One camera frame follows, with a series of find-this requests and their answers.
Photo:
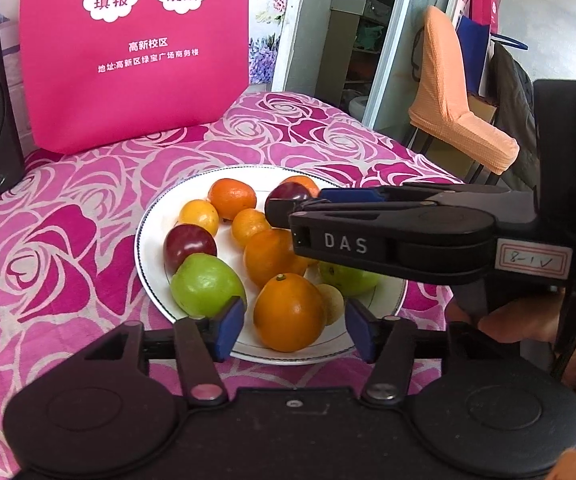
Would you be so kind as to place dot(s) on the dark red plum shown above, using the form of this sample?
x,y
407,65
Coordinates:
x,y
289,190
185,240

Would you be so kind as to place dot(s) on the magenta paper bag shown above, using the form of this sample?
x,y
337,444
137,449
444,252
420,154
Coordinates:
x,y
97,72

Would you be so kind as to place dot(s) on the blue bag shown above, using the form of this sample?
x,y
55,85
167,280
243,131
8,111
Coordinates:
x,y
477,43

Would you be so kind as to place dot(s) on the orange covered chair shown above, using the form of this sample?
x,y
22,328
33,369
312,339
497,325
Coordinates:
x,y
441,107

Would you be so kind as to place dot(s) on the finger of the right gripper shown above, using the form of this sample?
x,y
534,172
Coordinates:
x,y
351,195
287,214

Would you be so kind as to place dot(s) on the dark grey jacket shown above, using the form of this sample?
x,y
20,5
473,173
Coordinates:
x,y
511,90

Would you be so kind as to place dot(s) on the person's right hand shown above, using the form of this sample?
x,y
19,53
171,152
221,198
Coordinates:
x,y
528,319

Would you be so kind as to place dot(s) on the pink rose tablecloth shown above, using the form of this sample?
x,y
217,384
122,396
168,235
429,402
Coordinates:
x,y
67,230

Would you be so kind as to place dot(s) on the yellow kumquat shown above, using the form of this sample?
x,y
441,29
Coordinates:
x,y
246,224
200,213

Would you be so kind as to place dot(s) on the green apple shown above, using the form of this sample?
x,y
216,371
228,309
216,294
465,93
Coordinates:
x,y
203,285
349,281

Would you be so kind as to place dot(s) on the white round plate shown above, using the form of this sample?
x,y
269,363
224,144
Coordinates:
x,y
161,216

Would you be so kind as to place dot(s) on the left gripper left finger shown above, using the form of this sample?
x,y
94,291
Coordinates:
x,y
197,344

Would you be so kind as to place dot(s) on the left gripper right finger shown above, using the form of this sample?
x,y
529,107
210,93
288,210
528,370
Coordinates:
x,y
391,344

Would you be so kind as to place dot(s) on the large orange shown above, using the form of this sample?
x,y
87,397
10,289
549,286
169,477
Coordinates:
x,y
289,313

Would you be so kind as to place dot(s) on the mandarin orange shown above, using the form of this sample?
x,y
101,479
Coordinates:
x,y
230,196
306,182
270,253

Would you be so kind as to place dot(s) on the brown longan fruit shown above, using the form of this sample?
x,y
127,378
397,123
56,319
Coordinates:
x,y
333,302

